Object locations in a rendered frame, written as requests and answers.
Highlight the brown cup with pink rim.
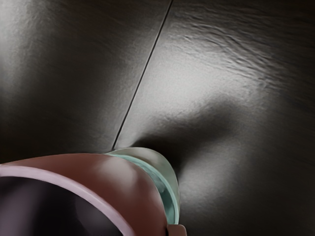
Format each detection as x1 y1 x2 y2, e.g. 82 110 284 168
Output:
0 152 188 236

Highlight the pale green glass bowl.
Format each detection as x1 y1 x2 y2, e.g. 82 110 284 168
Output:
104 147 181 226

